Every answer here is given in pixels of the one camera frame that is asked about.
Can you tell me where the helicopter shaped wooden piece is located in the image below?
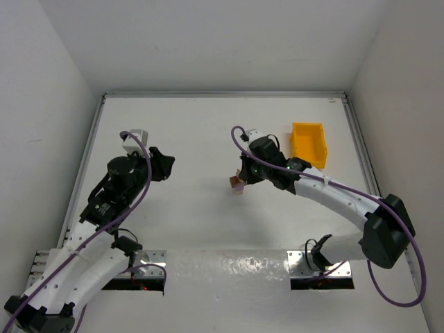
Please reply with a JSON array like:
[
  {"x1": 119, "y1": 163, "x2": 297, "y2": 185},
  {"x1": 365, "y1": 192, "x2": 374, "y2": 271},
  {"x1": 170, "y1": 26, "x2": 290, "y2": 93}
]
[{"x1": 235, "y1": 169, "x2": 244, "y2": 182}]

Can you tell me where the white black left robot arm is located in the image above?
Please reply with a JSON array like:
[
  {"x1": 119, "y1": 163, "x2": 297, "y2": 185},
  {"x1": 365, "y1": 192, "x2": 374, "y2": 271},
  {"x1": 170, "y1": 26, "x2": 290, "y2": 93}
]
[{"x1": 4, "y1": 147, "x2": 175, "y2": 332}]

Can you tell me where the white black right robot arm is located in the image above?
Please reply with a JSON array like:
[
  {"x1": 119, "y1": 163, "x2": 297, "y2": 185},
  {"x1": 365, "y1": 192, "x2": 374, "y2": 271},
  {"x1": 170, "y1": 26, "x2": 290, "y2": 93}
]
[{"x1": 238, "y1": 130, "x2": 415, "y2": 271}]

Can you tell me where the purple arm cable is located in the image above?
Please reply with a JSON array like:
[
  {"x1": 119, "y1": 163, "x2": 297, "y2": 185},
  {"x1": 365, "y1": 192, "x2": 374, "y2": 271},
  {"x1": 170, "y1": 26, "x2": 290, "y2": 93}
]
[
  {"x1": 231, "y1": 125, "x2": 427, "y2": 309},
  {"x1": 0, "y1": 130, "x2": 153, "y2": 333}
]

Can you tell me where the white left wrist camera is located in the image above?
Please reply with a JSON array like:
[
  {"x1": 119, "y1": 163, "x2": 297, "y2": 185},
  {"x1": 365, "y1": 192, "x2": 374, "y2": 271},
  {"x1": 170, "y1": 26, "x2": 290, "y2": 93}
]
[{"x1": 122, "y1": 129, "x2": 148, "y2": 156}]

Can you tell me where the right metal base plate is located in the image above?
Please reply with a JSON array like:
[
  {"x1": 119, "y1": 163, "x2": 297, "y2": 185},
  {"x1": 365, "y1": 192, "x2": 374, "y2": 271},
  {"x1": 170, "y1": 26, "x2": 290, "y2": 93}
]
[{"x1": 287, "y1": 250, "x2": 352, "y2": 280}]

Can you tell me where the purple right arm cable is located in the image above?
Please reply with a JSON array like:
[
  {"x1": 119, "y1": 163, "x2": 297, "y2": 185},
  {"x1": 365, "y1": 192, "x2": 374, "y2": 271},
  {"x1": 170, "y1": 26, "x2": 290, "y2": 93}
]
[{"x1": 231, "y1": 125, "x2": 427, "y2": 309}]

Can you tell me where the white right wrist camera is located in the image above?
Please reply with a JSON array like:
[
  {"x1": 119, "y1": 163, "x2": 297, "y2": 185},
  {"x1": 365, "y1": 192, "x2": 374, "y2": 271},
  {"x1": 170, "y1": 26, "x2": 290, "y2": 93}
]
[{"x1": 246, "y1": 129, "x2": 264, "y2": 144}]

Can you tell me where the brown rectangular wooden block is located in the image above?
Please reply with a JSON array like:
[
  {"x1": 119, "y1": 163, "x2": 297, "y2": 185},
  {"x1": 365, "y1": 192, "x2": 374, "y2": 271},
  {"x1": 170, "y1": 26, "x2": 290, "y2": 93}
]
[{"x1": 229, "y1": 176, "x2": 242, "y2": 188}]

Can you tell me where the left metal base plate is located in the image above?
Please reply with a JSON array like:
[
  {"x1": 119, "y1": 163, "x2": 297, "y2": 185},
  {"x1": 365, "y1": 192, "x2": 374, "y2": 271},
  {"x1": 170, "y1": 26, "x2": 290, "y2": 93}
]
[{"x1": 117, "y1": 250, "x2": 167, "y2": 279}]

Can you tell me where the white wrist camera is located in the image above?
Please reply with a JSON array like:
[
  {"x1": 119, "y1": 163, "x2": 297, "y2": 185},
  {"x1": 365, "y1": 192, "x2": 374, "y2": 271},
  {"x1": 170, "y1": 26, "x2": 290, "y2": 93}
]
[
  {"x1": 122, "y1": 129, "x2": 148, "y2": 156},
  {"x1": 246, "y1": 129, "x2": 264, "y2": 144}
]

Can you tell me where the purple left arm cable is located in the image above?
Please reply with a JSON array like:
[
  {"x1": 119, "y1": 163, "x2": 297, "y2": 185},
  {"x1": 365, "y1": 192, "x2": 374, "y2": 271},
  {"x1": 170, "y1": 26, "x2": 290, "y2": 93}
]
[{"x1": 0, "y1": 130, "x2": 153, "y2": 333}]

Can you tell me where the yellow plastic bin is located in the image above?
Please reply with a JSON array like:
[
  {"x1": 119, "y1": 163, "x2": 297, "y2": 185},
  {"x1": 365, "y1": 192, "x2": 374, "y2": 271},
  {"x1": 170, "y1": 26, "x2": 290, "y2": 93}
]
[{"x1": 290, "y1": 123, "x2": 327, "y2": 169}]

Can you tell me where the metal base plate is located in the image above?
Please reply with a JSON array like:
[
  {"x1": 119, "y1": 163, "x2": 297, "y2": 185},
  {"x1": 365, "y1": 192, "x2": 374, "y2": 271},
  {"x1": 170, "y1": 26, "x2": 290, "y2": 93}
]
[
  {"x1": 117, "y1": 250, "x2": 167, "y2": 279},
  {"x1": 287, "y1": 250, "x2": 352, "y2": 280}
]

